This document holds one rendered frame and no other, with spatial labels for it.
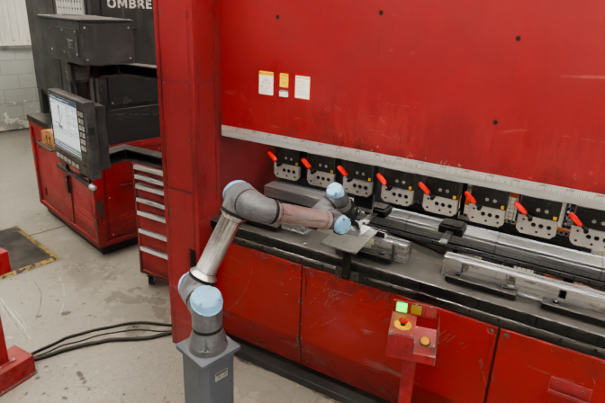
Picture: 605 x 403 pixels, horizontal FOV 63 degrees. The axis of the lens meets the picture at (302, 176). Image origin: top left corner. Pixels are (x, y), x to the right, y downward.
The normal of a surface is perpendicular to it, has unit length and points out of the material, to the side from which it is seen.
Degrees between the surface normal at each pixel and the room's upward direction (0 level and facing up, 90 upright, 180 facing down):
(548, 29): 90
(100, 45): 90
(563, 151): 90
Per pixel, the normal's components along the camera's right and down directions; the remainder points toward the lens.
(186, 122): -0.49, 0.27
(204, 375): 0.01, 0.33
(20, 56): 0.72, 0.26
